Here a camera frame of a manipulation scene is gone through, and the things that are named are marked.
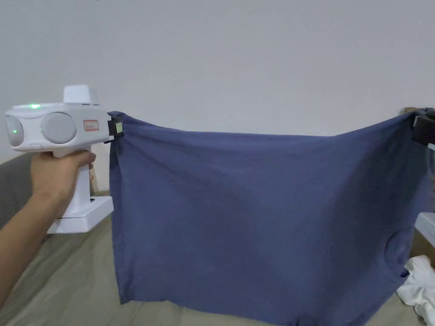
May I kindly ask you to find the person's left hand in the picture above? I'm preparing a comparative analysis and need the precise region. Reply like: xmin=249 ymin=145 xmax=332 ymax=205
xmin=30 ymin=151 xmax=98 ymax=219

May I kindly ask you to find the bed with beige sheet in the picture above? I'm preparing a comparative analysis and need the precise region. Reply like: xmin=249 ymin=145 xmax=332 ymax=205
xmin=0 ymin=155 xmax=435 ymax=326

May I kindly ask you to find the dark blue shirt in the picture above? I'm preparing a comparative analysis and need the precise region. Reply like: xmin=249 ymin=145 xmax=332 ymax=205
xmin=108 ymin=107 xmax=435 ymax=326

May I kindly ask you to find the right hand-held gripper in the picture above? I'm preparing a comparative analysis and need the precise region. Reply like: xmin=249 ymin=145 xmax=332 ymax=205
xmin=412 ymin=108 xmax=435 ymax=249

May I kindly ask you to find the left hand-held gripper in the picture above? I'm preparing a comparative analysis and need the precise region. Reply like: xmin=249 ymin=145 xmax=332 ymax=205
xmin=4 ymin=84 xmax=125 ymax=235

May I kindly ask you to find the white cloth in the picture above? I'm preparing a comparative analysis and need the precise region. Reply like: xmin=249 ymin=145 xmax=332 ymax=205
xmin=395 ymin=254 xmax=435 ymax=326

